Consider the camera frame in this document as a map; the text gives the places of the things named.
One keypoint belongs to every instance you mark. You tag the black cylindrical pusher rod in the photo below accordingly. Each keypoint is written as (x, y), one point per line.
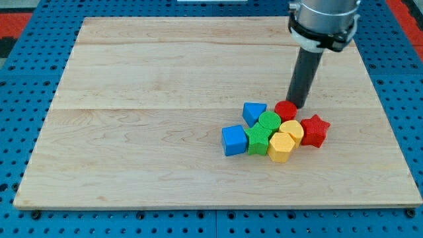
(302, 78)

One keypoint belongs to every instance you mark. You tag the blue cube block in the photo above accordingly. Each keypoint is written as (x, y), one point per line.
(234, 140)

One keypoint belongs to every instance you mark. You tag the red cylinder block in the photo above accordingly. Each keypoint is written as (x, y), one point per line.
(286, 110)

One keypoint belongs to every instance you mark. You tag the green cylinder block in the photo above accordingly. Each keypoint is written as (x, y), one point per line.
(270, 120)

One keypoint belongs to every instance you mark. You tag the green star block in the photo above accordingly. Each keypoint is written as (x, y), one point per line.
(258, 139)

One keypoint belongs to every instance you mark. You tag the yellow heart block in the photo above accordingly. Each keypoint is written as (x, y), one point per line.
(294, 129)

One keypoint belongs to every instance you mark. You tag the yellow hexagon block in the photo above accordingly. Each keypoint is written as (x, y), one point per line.
(280, 147)

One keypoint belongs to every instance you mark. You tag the blue triangle block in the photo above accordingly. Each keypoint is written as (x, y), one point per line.
(252, 111)

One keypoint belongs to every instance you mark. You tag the red star block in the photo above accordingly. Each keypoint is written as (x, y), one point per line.
(315, 131)

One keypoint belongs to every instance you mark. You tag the light wooden board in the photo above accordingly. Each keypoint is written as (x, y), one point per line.
(136, 120)

